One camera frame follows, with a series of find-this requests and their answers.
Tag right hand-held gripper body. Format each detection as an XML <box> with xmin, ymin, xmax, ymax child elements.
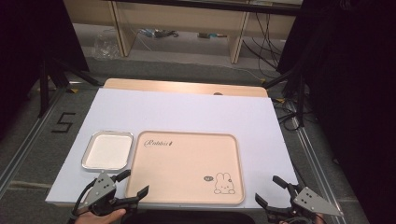
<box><xmin>265</xmin><ymin>186</ymin><xmax>345</xmax><ymax>224</ymax></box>

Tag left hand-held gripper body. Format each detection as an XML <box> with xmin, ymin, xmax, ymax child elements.
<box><xmin>76</xmin><ymin>172</ymin><xmax>139</xmax><ymax>217</ymax></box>

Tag person's right hand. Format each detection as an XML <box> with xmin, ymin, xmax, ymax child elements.
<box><xmin>278</xmin><ymin>213</ymin><xmax>327</xmax><ymax>224</ymax></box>

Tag person's left hand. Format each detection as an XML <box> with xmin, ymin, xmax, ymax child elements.
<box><xmin>74</xmin><ymin>208</ymin><xmax>127</xmax><ymax>224</ymax></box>

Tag small square metal tray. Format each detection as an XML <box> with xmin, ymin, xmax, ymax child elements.
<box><xmin>80</xmin><ymin>130</ymin><xmax>134</xmax><ymax>173</ymax></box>

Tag large pink rabbit-print tray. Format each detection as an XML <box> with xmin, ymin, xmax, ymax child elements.
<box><xmin>125</xmin><ymin>130</ymin><xmax>247</xmax><ymax>207</ymax></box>

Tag dark cloth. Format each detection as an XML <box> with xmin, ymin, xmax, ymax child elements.
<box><xmin>120</xmin><ymin>209</ymin><xmax>257</xmax><ymax>224</ymax></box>

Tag black metal stand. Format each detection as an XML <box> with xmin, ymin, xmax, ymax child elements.
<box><xmin>36</xmin><ymin>57</ymin><xmax>103</xmax><ymax>119</ymax></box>
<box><xmin>263</xmin><ymin>68</ymin><xmax>308</xmax><ymax>127</ymax></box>

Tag white board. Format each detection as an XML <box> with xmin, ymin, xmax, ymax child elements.
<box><xmin>45</xmin><ymin>87</ymin><xmax>299</xmax><ymax>210</ymax></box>

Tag wooden table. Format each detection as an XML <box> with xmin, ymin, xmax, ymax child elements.
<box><xmin>103</xmin><ymin>77</ymin><xmax>269</xmax><ymax>98</ymax></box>

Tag black curtain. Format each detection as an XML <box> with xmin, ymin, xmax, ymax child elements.
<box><xmin>0</xmin><ymin>0</ymin><xmax>91</xmax><ymax>135</ymax></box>
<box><xmin>276</xmin><ymin>0</ymin><xmax>396</xmax><ymax>224</ymax></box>

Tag clear plastic bag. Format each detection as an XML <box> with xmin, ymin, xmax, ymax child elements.
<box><xmin>92</xmin><ymin>29</ymin><xmax>121</xmax><ymax>61</ymax></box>

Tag blue and black clutter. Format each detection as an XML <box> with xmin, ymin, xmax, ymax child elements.
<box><xmin>137</xmin><ymin>28</ymin><xmax>180</xmax><ymax>39</ymax></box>

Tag small brown tool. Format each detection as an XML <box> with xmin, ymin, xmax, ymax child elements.
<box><xmin>197</xmin><ymin>32</ymin><xmax>229</xmax><ymax>39</ymax></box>

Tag beige wooden desk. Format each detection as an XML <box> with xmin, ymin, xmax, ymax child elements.
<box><xmin>63</xmin><ymin>0</ymin><xmax>304</xmax><ymax>65</ymax></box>

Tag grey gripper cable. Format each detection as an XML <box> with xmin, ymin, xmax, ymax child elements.
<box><xmin>281</xmin><ymin>216</ymin><xmax>310</xmax><ymax>224</ymax></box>

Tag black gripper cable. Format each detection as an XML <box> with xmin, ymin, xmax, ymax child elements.
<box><xmin>70</xmin><ymin>178</ymin><xmax>98</xmax><ymax>220</ymax></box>

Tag metal floor rail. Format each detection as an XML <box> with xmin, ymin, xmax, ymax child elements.
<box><xmin>0</xmin><ymin>88</ymin><xmax>68</xmax><ymax>198</ymax></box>
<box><xmin>287</xmin><ymin>102</ymin><xmax>360</xmax><ymax>224</ymax></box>

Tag black floor cables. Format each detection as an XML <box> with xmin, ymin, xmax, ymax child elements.
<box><xmin>273</xmin><ymin>97</ymin><xmax>304</xmax><ymax>132</ymax></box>

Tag hanging black cables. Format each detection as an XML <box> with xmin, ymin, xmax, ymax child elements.
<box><xmin>242</xmin><ymin>11</ymin><xmax>282</xmax><ymax>71</ymax></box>

